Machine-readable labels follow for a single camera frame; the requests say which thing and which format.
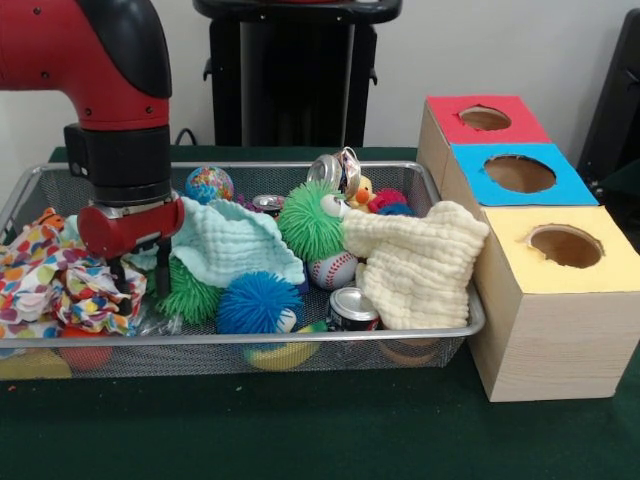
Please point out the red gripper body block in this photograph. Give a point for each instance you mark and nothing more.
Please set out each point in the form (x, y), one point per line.
(128, 228)

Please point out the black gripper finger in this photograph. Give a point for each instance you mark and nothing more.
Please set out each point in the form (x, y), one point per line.
(163, 268)
(118, 275)

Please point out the polka dot colourful cloth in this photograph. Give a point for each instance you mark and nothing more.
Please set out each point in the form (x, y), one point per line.
(50, 285)

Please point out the green spiky rubber ball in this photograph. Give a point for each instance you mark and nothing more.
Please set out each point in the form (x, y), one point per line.
(312, 220)

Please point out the cream knitted cloth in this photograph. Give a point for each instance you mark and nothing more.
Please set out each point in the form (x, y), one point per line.
(425, 260)

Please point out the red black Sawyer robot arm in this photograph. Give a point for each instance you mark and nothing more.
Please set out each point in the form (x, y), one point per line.
(100, 70)

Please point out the wooden box with three holes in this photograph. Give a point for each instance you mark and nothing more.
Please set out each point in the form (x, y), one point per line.
(545, 340)

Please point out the dark green spiky ball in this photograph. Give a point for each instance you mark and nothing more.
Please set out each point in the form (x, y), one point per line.
(190, 295)

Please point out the mint green fuzzy cloth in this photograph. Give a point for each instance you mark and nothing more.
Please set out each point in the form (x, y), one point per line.
(235, 245)

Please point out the small globe ball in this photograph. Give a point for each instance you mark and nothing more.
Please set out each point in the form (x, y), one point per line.
(209, 184)

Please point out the blue spiky rubber ball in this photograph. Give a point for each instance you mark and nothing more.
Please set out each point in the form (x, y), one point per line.
(258, 305)

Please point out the white baseball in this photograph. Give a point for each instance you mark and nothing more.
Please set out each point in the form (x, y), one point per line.
(333, 270)

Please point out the black labelled silver can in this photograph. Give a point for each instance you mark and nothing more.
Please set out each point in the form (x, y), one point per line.
(354, 308)

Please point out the crushed silver can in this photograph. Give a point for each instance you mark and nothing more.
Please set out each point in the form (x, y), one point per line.
(335, 168)

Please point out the dark green side table cloth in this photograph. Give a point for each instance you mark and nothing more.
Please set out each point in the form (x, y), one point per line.
(625, 182)

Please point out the black upright panel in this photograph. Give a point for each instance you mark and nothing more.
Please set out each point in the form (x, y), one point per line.
(615, 100)

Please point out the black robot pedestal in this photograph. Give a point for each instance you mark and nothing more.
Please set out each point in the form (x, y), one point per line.
(300, 90)

